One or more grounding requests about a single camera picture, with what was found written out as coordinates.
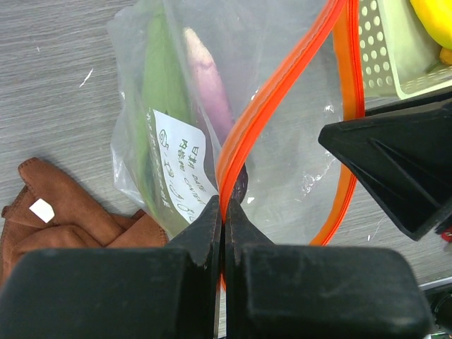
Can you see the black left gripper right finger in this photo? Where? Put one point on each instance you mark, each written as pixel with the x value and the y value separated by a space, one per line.
pixel 285 291

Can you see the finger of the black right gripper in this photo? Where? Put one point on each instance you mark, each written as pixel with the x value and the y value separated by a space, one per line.
pixel 401 154

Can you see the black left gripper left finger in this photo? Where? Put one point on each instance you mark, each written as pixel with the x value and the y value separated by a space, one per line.
pixel 167 292

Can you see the purple eggplant toy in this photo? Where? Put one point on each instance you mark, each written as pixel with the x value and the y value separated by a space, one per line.
pixel 214 114

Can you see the clear zip top bag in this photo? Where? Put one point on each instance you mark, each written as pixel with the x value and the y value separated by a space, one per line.
pixel 289 68

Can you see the green leafy vegetable toy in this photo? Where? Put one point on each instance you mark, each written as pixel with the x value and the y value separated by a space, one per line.
pixel 163 89

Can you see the pale green perforated basket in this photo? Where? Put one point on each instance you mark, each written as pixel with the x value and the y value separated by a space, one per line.
pixel 399 58

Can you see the orange toy fruit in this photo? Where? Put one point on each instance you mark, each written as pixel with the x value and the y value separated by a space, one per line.
pixel 446 56

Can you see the yellow banana toy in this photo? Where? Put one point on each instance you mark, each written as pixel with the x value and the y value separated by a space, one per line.
pixel 435 15

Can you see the brown cloth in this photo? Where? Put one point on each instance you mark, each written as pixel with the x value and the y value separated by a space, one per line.
pixel 53 211

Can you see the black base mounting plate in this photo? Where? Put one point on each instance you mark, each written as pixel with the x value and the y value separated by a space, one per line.
pixel 438 294

